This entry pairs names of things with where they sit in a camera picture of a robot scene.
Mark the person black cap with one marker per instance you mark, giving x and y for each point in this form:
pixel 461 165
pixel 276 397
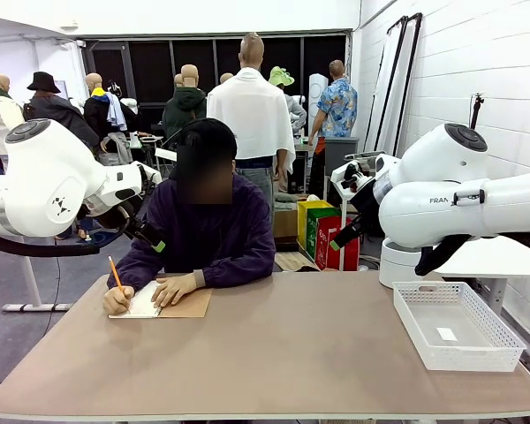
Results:
pixel 207 130

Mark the person blurred head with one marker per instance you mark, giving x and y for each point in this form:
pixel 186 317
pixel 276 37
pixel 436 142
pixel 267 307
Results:
pixel 205 181

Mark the white desk leg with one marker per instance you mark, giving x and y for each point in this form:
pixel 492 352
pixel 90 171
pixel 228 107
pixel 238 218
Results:
pixel 33 287

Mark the grey bin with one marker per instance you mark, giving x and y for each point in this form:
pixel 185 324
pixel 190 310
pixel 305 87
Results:
pixel 340 152

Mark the mannequin black jacket yellow collar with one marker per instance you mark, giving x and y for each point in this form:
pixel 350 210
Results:
pixel 95 115

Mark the mannequin in floral blue shirt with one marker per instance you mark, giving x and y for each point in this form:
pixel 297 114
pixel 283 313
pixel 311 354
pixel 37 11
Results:
pixel 338 110

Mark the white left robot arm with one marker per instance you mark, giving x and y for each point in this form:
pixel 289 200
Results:
pixel 48 185

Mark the white side table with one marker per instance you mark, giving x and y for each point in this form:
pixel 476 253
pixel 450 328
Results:
pixel 494 262

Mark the tall white cylinder appliance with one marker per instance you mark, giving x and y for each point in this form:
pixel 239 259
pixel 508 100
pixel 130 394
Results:
pixel 315 90

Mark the red paper bag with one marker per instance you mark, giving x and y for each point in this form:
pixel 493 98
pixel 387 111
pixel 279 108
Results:
pixel 324 247

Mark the brown cardboard box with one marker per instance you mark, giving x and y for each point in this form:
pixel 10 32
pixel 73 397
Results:
pixel 285 223

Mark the small white label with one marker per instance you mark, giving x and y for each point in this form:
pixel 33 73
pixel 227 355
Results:
pixel 446 334

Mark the spiral notebook brown cover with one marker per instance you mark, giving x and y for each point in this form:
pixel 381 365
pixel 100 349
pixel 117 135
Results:
pixel 190 305

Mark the green paper bag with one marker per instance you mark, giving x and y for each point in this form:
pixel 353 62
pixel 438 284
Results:
pixel 311 234

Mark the black tripod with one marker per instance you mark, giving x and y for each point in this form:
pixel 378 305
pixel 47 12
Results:
pixel 476 112

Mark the mannequin with black hat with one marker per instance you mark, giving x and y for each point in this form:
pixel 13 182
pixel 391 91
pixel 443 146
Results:
pixel 53 110

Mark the person purple jacket torso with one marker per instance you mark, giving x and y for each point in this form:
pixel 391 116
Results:
pixel 203 234

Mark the mannequin with green hat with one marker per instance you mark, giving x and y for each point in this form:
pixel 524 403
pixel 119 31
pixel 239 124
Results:
pixel 282 77

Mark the yellow pencil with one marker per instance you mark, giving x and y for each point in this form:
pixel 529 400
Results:
pixel 115 271

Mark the person right hand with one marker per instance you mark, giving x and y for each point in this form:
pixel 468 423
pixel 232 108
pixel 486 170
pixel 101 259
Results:
pixel 117 301

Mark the yellow paper bag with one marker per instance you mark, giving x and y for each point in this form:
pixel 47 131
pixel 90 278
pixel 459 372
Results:
pixel 302 221

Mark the person right forearm purple sleeve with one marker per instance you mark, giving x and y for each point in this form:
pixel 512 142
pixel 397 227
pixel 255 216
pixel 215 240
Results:
pixel 132 265

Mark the person left forearm purple sleeve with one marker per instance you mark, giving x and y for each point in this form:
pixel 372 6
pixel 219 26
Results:
pixel 236 274

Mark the mannequin in cream jacket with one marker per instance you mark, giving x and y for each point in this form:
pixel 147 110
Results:
pixel 0 115

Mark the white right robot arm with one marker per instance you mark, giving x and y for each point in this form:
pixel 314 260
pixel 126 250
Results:
pixel 428 207

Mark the bare mannequin head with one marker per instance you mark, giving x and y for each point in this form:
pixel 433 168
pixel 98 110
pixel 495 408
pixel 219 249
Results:
pixel 178 80
pixel 226 78

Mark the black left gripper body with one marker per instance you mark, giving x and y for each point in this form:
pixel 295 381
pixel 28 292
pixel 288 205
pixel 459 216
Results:
pixel 138 227

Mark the mannequin in dark green hoodie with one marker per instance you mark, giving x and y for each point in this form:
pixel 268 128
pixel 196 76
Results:
pixel 185 106

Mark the black framed white panel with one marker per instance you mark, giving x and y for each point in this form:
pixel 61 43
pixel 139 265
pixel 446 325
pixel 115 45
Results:
pixel 408 79
pixel 386 84

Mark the mannequin draped in white cloth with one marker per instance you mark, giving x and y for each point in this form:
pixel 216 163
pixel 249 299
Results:
pixel 252 115

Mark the white plastic lattice basket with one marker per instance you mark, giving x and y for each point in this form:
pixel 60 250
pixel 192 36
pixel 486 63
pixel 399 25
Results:
pixel 468 360

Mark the person left hand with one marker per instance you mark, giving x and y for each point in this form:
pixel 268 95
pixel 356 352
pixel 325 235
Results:
pixel 174 289

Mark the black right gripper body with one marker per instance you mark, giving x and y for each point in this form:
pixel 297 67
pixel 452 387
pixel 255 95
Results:
pixel 365 216

